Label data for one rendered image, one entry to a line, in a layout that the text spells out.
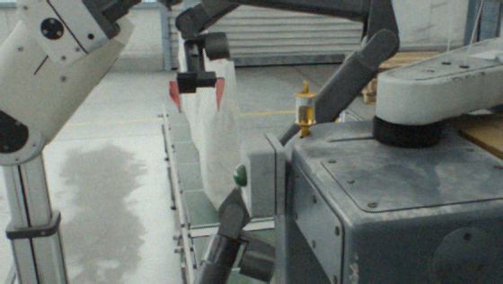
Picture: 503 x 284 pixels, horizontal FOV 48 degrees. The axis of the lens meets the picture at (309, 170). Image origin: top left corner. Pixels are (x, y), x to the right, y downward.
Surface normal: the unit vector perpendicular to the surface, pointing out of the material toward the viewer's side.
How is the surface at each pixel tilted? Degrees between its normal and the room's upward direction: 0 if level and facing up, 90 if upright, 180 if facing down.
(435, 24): 90
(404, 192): 0
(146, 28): 90
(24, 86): 115
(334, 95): 71
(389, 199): 0
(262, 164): 90
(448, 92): 90
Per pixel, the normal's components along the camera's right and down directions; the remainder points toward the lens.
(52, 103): -0.16, 0.71
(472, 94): 0.65, 0.29
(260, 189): 0.27, 0.35
